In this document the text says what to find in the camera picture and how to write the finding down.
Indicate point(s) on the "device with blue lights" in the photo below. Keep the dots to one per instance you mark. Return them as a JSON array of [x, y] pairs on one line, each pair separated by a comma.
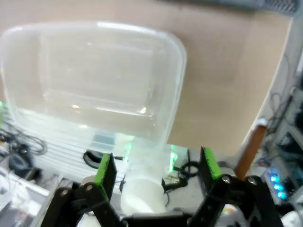
[[277, 186]]

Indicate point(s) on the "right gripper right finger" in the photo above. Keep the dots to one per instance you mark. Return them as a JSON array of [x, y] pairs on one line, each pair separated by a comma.
[[210, 170]]

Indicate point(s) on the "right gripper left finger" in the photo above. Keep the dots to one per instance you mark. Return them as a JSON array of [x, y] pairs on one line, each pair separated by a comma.
[[104, 179]]

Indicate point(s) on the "clear plastic bin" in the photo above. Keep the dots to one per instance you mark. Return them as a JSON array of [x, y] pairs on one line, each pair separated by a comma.
[[94, 71]]

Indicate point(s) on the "brown wooden post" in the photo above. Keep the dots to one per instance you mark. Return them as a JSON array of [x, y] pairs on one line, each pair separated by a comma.
[[252, 151]]

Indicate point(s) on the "white ribbed box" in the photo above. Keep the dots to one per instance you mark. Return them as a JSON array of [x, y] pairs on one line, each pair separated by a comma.
[[66, 151]]

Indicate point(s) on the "translucent plastic cup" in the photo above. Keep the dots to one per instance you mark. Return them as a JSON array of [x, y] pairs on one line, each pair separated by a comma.
[[142, 196]]

